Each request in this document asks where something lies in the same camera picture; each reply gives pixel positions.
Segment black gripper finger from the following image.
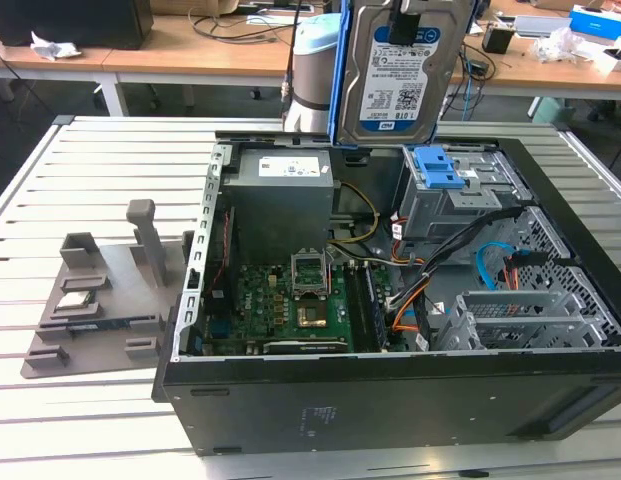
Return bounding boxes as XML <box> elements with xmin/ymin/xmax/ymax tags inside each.
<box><xmin>387</xmin><ymin>0</ymin><xmax>422</xmax><ymax>46</ymax></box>

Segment hard disk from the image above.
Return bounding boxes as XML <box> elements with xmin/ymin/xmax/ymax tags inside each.
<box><xmin>327</xmin><ymin>0</ymin><xmax>479</xmax><ymax>149</ymax></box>

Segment grey metal disk bay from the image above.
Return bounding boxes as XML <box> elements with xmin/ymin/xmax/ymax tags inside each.
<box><xmin>432</xmin><ymin>288</ymin><xmax>611</xmax><ymax>351</ymax></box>

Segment black pen cup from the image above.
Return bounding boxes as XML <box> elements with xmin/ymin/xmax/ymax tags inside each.
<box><xmin>482</xmin><ymin>25</ymin><xmax>515</xmax><ymax>55</ymax></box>

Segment blue drive latch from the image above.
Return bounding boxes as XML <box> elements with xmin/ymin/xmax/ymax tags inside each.
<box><xmin>412</xmin><ymin>144</ymin><xmax>466</xmax><ymax>190</ymax></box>

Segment clear plastic bags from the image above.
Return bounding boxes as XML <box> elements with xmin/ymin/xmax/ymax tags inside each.
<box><xmin>532</xmin><ymin>27</ymin><xmax>591</xmax><ymax>64</ymax></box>

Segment teal bin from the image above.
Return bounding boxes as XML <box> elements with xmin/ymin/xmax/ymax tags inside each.
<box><xmin>532</xmin><ymin>96</ymin><xmax>571</xmax><ymax>126</ymax></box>

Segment grey metal drive cage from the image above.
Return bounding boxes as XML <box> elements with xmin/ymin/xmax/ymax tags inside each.
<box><xmin>397</xmin><ymin>144</ymin><xmax>534</xmax><ymax>241</ymax></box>

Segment blue cardboard box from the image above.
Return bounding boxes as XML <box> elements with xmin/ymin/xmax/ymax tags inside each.
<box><xmin>568</xmin><ymin>4</ymin><xmax>621</xmax><ymax>42</ymax></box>

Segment grey power supply unit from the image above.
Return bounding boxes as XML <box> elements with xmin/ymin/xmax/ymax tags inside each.
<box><xmin>220</xmin><ymin>149</ymin><xmax>336</xmax><ymax>251</ymax></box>

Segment wooden desk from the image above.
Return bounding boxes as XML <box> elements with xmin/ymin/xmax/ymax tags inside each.
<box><xmin>0</xmin><ymin>12</ymin><xmax>621</xmax><ymax>101</ymax></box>

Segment metal socket cover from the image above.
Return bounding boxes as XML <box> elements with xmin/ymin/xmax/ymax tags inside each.
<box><xmin>289</xmin><ymin>248</ymin><xmax>331</xmax><ymax>299</ymax></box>

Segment CPU socket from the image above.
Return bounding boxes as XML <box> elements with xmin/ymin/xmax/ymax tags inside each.
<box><xmin>295</xmin><ymin>297</ymin><xmax>329</xmax><ymax>329</ymax></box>

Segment green motherboard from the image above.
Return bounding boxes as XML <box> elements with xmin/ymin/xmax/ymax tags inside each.
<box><xmin>202</xmin><ymin>262</ymin><xmax>391</xmax><ymax>354</ymax></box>

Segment black graphics card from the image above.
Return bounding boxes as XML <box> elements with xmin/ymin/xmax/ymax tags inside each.
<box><xmin>247</xmin><ymin>337</ymin><xmax>349</xmax><ymax>355</ymax></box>

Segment large black box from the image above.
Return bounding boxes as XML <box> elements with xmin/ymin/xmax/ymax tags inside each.
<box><xmin>0</xmin><ymin>0</ymin><xmax>154</xmax><ymax>51</ymax></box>

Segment crumpled white paper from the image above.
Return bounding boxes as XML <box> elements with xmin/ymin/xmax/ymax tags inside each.
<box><xmin>29</xmin><ymin>30</ymin><xmax>82</xmax><ymax>62</ymax></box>

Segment black open PC case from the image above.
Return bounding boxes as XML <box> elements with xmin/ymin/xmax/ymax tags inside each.
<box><xmin>150</xmin><ymin>130</ymin><xmax>621</xmax><ymax>457</ymax></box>

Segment grey parts rack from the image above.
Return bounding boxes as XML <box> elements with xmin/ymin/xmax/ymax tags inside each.
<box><xmin>20</xmin><ymin>198</ymin><xmax>196</xmax><ymax>380</ymax></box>

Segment silver CPU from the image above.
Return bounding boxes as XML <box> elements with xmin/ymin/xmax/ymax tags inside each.
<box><xmin>57</xmin><ymin>289</ymin><xmax>96</xmax><ymax>309</ymax></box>

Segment black cable with metal plug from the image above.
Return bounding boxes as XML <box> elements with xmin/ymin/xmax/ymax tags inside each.
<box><xmin>281</xmin><ymin>0</ymin><xmax>304</xmax><ymax>120</ymax></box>

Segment yellow wires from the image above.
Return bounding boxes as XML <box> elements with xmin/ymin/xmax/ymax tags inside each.
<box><xmin>327</xmin><ymin>182</ymin><xmax>381</xmax><ymax>246</ymax></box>

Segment black cable bundle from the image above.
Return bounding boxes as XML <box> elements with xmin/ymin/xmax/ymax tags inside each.
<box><xmin>384</xmin><ymin>204</ymin><xmax>529</xmax><ymax>314</ymax></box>

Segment blue wire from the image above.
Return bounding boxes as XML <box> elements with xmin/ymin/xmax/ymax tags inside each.
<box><xmin>477</xmin><ymin>241</ymin><xmax>516</xmax><ymax>291</ymax></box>

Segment orange wire with black plug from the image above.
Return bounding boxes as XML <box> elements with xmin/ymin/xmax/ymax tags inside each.
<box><xmin>502</xmin><ymin>252</ymin><xmax>549</xmax><ymax>291</ymax></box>

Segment orange wire bundle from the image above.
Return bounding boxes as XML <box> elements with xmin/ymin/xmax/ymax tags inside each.
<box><xmin>392</xmin><ymin>295</ymin><xmax>421</xmax><ymax>334</ymax></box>

